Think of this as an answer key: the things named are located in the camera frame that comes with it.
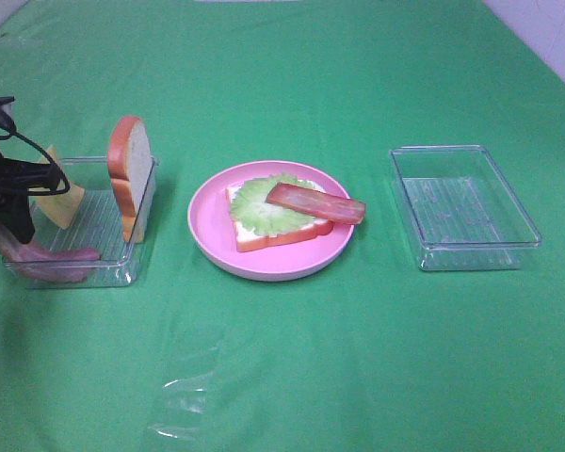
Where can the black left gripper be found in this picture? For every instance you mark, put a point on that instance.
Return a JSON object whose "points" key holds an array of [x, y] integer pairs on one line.
{"points": [[19, 180]]}

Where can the toy bacon strip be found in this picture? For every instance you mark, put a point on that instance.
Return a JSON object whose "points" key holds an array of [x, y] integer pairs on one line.
{"points": [[317, 203], [34, 259]]}

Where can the toy bread slice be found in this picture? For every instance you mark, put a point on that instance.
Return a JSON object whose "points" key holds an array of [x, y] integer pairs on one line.
{"points": [[246, 241], [129, 163]]}

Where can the green toy lettuce leaf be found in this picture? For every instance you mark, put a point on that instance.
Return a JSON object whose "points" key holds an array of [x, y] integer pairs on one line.
{"points": [[250, 210]]}

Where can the yellow toy cheese slice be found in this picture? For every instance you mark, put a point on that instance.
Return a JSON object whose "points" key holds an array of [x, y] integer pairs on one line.
{"points": [[61, 208]]}

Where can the clear left plastic tray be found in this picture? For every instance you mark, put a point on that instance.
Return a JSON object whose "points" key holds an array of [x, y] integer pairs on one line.
{"points": [[96, 224]]}

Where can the clear plastic tray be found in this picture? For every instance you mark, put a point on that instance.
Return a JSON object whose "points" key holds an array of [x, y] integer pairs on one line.
{"points": [[459, 211], [96, 224]]}

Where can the pink round plate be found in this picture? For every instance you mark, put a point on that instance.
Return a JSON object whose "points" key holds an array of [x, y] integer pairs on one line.
{"points": [[212, 228]]}

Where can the clear plastic wrap piece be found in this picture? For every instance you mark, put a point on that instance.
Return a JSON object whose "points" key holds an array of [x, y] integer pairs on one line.
{"points": [[180, 398]]}

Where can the green tablecloth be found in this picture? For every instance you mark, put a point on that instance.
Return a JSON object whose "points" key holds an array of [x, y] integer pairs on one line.
{"points": [[369, 354]]}

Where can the clear right plastic tray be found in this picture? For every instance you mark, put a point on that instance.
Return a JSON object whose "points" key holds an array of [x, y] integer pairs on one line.
{"points": [[459, 211]]}

